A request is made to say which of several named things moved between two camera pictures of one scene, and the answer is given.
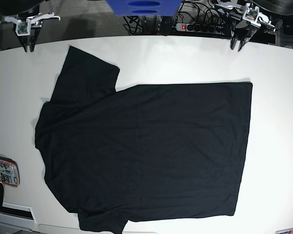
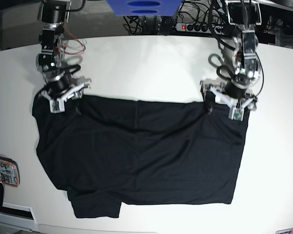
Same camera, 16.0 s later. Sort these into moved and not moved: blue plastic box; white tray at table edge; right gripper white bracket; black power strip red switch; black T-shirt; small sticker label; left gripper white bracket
Moved: left gripper white bracket; black T-shirt; right gripper white bracket
Not moved: black power strip red switch; white tray at table edge; blue plastic box; small sticker label
